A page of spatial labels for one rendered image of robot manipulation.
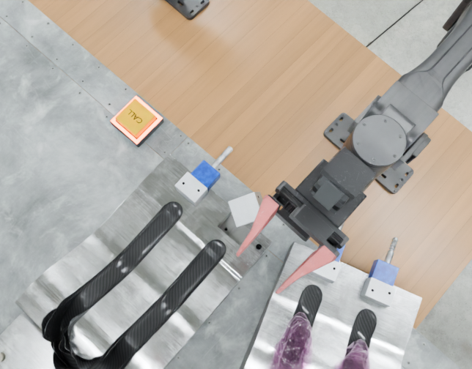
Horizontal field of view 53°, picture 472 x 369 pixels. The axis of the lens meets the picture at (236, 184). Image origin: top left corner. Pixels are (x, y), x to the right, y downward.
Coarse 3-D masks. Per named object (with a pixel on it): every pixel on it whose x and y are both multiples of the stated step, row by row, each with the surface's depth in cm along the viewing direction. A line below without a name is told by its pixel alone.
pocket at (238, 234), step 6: (228, 216) 91; (222, 222) 90; (228, 222) 91; (234, 222) 91; (222, 228) 91; (228, 228) 91; (234, 228) 91; (240, 228) 91; (246, 228) 91; (228, 234) 91; (234, 234) 91; (240, 234) 91; (246, 234) 91; (234, 240) 90; (240, 240) 90
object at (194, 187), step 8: (224, 152) 91; (216, 160) 91; (200, 168) 90; (208, 168) 90; (184, 176) 88; (192, 176) 88; (200, 176) 89; (208, 176) 89; (216, 176) 89; (176, 184) 87; (184, 184) 87; (192, 184) 87; (200, 184) 88; (208, 184) 89; (184, 192) 87; (192, 192) 87; (200, 192) 87; (192, 200) 87; (200, 200) 89
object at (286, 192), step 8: (280, 184) 56; (288, 184) 55; (280, 192) 56; (288, 192) 56; (296, 192) 55; (280, 200) 60; (288, 200) 56; (296, 200) 56; (304, 200) 55; (312, 208) 55; (320, 216) 55; (328, 224) 54; (336, 232) 54; (328, 240) 59; (336, 240) 55; (344, 240) 54; (336, 248) 58
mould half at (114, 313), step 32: (160, 192) 90; (128, 224) 89; (192, 224) 88; (64, 256) 84; (96, 256) 86; (160, 256) 87; (192, 256) 87; (224, 256) 87; (256, 256) 87; (32, 288) 80; (64, 288) 81; (128, 288) 85; (160, 288) 86; (224, 288) 86; (32, 320) 79; (96, 320) 80; (128, 320) 81; (192, 320) 85; (32, 352) 85; (96, 352) 78; (160, 352) 80
